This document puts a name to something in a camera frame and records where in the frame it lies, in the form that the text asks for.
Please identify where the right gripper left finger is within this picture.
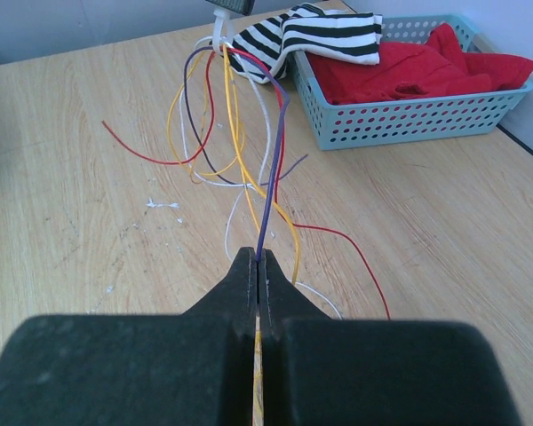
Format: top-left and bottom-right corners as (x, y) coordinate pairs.
(0, 248), (258, 425)

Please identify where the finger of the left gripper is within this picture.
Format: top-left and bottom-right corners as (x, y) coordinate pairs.
(207, 0), (255, 16)

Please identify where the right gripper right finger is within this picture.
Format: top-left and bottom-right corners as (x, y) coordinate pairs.
(258, 250), (521, 425)

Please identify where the purple wire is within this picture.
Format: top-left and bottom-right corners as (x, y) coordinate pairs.
(183, 47), (310, 263)

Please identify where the yellow wire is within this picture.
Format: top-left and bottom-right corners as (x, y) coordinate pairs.
(165, 43), (301, 426)

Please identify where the white wire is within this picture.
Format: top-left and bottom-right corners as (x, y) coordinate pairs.
(179, 35), (344, 320)

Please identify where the white zip tie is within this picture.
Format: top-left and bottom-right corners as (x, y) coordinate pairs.
(211, 7), (235, 54)

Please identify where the black white striped cloth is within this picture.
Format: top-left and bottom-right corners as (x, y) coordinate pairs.
(232, 3), (383, 79)

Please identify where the blue plastic basket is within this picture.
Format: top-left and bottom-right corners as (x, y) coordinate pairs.
(289, 14), (533, 150)

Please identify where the red cloth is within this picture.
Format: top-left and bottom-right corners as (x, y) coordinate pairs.
(307, 24), (533, 105)

